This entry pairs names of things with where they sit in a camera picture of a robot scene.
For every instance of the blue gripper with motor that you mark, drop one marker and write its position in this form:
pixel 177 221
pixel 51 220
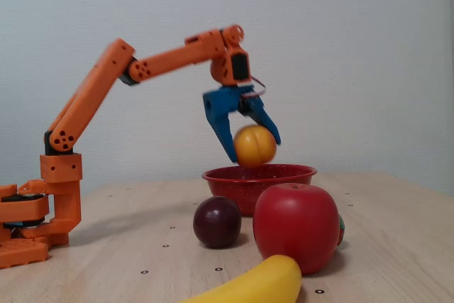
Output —
pixel 223 103

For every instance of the yellow-orange toy peach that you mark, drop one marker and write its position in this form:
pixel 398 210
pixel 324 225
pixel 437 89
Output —
pixel 254 146

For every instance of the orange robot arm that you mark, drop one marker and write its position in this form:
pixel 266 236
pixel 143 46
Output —
pixel 106 76

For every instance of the orange robot base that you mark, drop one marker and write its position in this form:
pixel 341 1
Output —
pixel 39 218

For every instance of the red speckled bowl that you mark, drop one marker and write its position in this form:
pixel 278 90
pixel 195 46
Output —
pixel 244 184

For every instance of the dark purple toy plum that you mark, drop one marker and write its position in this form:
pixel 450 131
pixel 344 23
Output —
pixel 217 222

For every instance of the red toy apple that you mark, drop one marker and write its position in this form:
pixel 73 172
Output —
pixel 296 226

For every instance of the red toy strawberry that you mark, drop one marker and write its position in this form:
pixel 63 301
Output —
pixel 341 228

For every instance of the yellow toy banana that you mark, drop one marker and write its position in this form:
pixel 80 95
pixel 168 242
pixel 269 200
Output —
pixel 259 283

